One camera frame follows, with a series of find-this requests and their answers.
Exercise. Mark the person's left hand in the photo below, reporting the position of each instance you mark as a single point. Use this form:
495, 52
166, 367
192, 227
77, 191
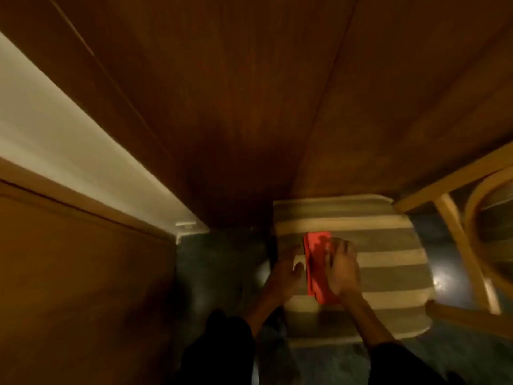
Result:
286, 276

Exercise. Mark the person's right hand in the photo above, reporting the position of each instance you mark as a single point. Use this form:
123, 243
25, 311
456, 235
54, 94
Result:
345, 268

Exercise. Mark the red cleaning cloth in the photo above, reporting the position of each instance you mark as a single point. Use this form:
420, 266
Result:
314, 256

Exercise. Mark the person's right forearm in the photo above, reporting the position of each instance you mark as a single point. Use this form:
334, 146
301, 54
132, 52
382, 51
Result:
372, 324

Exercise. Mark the person's left forearm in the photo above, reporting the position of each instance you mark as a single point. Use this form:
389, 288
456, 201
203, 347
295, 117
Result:
224, 348

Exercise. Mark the orange-brown wooden door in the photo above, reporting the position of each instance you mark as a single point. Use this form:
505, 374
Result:
72, 284

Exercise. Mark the wooden chair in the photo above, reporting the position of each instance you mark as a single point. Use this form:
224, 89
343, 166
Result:
461, 236

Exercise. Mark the dark brown wooden wardrobe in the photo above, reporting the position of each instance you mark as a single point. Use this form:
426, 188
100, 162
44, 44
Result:
256, 96

